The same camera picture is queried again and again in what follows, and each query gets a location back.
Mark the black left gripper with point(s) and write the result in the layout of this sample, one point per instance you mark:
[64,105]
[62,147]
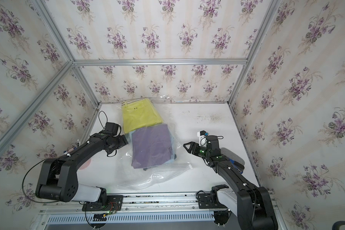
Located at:
[122,141]

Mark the clear plastic vacuum bag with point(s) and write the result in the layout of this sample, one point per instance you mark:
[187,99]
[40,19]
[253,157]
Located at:
[128,178]

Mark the purple trousers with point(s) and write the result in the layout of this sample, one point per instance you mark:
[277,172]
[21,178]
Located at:
[152,133]

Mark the light blue trousers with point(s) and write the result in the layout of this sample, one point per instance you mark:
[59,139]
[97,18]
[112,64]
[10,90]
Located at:
[150,155]

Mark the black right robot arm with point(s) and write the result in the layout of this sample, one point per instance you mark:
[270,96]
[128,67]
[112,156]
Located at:
[251,204]

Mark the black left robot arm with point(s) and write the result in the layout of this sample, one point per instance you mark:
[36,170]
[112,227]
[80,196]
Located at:
[58,179]

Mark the yellow-green folded trousers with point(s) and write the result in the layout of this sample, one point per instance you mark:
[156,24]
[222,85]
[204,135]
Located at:
[139,113]

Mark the pink pen cup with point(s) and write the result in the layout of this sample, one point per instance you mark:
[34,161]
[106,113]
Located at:
[85,164]

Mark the blue stapler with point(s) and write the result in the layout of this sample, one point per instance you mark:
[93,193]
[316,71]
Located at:
[238,166]

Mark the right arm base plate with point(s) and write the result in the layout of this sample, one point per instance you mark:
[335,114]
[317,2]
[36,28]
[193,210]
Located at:
[206,201]

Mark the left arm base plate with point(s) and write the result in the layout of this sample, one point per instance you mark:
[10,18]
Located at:
[111,203]

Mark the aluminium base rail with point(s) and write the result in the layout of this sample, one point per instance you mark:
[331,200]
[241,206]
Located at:
[131,208]

